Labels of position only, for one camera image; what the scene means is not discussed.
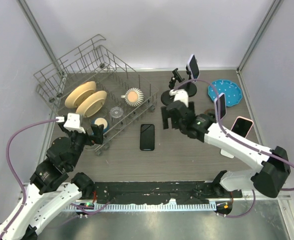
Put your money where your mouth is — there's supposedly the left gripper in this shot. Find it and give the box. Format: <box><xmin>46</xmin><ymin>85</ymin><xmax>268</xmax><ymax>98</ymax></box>
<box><xmin>60</xmin><ymin>121</ymin><xmax>104</xmax><ymax>169</ymax></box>

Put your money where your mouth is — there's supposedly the black phone stand short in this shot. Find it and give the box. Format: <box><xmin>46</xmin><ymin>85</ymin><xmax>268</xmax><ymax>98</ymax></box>
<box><xmin>161</xmin><ymin>68</ymin><xmax>185</xmax><ymax>106</ymax></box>

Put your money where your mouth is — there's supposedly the black phone stand tall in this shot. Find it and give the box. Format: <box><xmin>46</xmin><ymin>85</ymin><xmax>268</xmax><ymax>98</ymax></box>
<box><xmin>178</xmin><ymin>66</ymin><xmax>197</xmax><ymax>97</ymax></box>

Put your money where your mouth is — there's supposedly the black phone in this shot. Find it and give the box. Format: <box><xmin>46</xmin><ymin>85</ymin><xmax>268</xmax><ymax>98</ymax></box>
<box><xmin>139</xmin><ymin>123</ymin><xmax>155</xmax><ymax>151</ymax></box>

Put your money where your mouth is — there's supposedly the purple case phone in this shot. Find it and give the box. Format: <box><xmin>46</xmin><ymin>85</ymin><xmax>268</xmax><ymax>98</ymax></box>
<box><xmin>187</xmin><ymin>54</ymin><xmax>200</xmax><ymax>79</ymax></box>

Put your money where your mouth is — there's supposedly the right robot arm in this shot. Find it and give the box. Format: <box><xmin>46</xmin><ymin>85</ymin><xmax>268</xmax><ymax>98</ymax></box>
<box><xmin>161</xmin><ymin>100</ymin><xmax>291</xmax><ymax>198</ymax></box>

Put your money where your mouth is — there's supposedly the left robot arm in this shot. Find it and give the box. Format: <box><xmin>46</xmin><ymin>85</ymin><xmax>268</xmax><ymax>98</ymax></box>
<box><xmin>0</xmin><ymin>124</ymin><xmax>104</xmax><ymax>240</ymax></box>

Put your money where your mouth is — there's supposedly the wooden base phone stand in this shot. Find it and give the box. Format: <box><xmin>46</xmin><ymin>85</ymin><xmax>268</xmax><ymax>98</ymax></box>
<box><xmin>204</xmin><ymin>109</ymin><xmax>215</xmax><ymax>118</ymax></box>

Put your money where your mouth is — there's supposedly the lavender phone on wooden stand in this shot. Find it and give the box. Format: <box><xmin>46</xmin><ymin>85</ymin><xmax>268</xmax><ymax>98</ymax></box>
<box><xmin>214</xmin><ymin>93</ymin><xmax>227</xmax><ymax>121</ymax></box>

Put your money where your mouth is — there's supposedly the white phone stand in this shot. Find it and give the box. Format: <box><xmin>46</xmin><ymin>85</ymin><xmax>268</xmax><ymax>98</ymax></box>
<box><xmin>220</xmin><ymin>149</ymin><xmax>234</xmax><ymax>159</ymax></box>

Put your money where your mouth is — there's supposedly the pink case phone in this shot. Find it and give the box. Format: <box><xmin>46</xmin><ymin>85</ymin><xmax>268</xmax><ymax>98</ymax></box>
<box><xmin>231</xmin><ymin>116</ymin><xmax>254</xmax><ymax>138</ymax></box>

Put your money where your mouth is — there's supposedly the blue mug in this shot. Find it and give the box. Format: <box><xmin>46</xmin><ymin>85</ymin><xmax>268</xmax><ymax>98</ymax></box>
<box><xmin>91</xmin><ymin>117</ymin><xmax>109</xmax><ymax>134</ymax></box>

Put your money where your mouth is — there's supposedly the clear glass cup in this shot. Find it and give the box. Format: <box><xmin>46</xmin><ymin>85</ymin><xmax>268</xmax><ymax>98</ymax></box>
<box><xmin>109</xmin><ymin>106</ymin><xmax>124</xmax><ymax>119</ymax></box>

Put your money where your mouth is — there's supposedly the beige plate front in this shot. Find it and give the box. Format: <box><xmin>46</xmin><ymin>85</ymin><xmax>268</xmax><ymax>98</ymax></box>
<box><xmin>76</xmin><ymin>90</ymin><xmax>107</xmax><ymax>118</ymax></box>

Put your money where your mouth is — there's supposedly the beige plate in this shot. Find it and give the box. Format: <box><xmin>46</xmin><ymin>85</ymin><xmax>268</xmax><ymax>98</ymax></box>
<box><xmin>64</xmin><ymin>81</ymin><xmax>96</xmax><ymax>109</ymax></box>
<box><xmin>76</xmin><ymin>90</ymin><xmax>107</xmax><ymax>118</ymax></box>

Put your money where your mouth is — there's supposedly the ribbed white mug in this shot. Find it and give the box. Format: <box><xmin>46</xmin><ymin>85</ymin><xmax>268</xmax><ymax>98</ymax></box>
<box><xmin>121</xmin><ymin>87</ymin><xmax>144</xmax><ymax>107</ymax></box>

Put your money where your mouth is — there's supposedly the beige plate rear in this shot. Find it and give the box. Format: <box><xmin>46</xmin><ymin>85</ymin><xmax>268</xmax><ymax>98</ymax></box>
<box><xmin>64</xmin><ymin>81</ymin><xmax>96</xmax><ymax>109</ymax></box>

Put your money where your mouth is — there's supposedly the blue polka dot plate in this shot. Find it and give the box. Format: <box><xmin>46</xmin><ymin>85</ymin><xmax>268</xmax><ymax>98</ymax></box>
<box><xmin>212</xmin><ymin>79</ymin><xmax>243</xmax><ymax>107</ymax></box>

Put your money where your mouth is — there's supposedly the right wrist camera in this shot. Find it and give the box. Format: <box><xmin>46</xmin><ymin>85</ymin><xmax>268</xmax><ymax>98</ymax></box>
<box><xmin>169</xmin><ymin>89</ymin><xmax>189</xmax><ymax>107</ymax></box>

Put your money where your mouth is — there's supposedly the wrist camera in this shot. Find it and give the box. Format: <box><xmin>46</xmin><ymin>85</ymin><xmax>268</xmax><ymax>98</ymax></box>
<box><xmin>55</xmin><ymin>113</ymin><xmax>86</xmax><ymax>134</ymax></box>
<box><xmin>169</xmin><ymin>89</ymin><xmax>189</xmax><ymax>107</ymax></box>

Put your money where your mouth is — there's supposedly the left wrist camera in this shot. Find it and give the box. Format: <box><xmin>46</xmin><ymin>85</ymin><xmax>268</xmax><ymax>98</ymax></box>
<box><xmin>55</xmin><ymin>113</ymin><xmax>86</xmax><ymax>134</ymax></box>

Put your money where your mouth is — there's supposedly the grey wire dish rack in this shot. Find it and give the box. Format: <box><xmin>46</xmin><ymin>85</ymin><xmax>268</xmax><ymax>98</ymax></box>
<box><xmin>34</xmin><ymin>34</ymin><xmax>158</xmax><ymax>156</ymax></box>

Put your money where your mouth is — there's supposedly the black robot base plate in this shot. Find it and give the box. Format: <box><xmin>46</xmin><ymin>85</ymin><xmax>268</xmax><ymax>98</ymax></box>
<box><xmin>92</xmin><ymin>181</ymin><xmax>243</xmax><ymax>205</ymax></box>

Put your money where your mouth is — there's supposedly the white cable duct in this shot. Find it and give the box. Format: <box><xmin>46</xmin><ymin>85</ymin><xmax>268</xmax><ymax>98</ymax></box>
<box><xmin>66</xmin><ymin>202</ymin><xmax>217</xmax><ymax>212</ymax></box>

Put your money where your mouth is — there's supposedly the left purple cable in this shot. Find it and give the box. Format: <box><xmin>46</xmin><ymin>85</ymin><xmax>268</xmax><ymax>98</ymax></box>
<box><xmin>0</xmin><ymin>118</ymin><xmax>60</xmax><ymax>240</ymax></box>

